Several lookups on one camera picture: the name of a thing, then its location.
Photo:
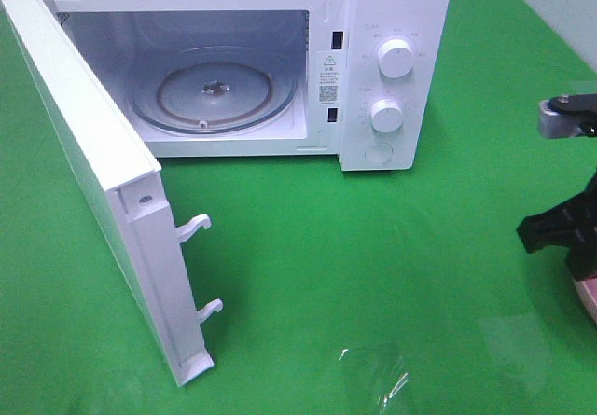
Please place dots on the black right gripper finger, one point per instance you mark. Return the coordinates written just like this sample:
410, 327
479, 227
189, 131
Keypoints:
570, 224

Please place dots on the pink round plate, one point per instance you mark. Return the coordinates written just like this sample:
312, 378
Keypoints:
586, 291

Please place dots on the white microwave door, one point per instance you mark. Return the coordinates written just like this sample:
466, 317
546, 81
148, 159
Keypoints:
121, 182

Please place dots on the green table mat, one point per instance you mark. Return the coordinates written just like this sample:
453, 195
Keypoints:
309, 260

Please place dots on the round white door button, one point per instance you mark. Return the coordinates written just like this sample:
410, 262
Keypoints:
380, 153

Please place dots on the lower white round knob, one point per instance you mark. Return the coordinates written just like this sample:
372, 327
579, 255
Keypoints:
386, 116

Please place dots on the white round knob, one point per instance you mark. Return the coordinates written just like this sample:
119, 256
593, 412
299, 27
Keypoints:
395, 57
386, 116

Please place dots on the upper white round knob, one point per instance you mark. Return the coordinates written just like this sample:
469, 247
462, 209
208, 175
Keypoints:
395, 57

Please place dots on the clear tape piece centre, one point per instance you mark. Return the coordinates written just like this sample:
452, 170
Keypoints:
376, 380

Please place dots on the white microwave oven body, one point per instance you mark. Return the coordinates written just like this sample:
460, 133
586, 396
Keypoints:
115, 37

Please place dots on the white warning label sticker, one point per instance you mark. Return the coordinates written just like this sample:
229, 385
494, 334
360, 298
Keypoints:
330, 69

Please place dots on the glass microwave turntable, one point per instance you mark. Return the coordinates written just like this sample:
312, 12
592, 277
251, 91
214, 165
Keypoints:
213, 90

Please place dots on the silver black camera mount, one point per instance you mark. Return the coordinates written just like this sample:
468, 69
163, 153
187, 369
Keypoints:
568, 116

